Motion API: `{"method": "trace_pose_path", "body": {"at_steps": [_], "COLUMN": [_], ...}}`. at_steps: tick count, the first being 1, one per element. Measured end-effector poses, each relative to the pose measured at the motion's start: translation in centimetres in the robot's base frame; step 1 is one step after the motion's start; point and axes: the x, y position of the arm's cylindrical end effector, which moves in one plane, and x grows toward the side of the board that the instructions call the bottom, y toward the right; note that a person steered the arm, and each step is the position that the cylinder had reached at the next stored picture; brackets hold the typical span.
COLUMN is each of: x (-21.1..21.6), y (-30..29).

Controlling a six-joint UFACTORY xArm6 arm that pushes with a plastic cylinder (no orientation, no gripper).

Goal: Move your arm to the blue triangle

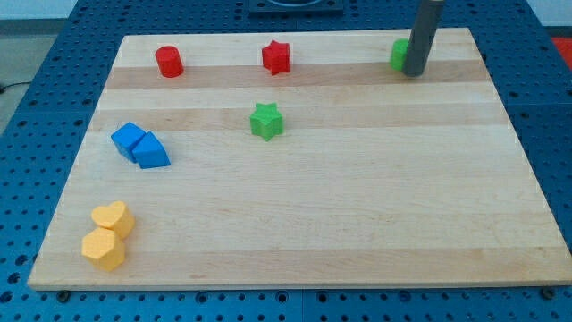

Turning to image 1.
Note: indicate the blue triangle block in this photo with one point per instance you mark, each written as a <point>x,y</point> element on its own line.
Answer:
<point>150,152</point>

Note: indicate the light wooden board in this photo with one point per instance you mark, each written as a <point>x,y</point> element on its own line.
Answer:
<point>378,180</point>

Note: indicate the green star block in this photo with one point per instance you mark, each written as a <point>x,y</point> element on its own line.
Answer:
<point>266,121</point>

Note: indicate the red star block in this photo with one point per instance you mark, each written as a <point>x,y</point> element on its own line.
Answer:
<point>276,57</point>

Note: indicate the red cylinder block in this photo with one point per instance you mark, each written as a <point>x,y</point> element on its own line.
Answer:
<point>169,61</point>

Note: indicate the green block behind tool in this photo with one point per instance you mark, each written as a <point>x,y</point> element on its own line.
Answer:
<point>398,54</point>

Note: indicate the blue cube block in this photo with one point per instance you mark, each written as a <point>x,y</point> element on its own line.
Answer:
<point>126,139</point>

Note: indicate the yellow heart block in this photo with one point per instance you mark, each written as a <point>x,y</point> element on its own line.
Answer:
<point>116,217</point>

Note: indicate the yellow hexagon block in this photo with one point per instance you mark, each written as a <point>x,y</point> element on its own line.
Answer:
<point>103,248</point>

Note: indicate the red object at right edge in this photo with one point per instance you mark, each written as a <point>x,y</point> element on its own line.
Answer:
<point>564,47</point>

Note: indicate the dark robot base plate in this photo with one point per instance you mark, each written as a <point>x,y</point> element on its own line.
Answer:
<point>295,6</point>

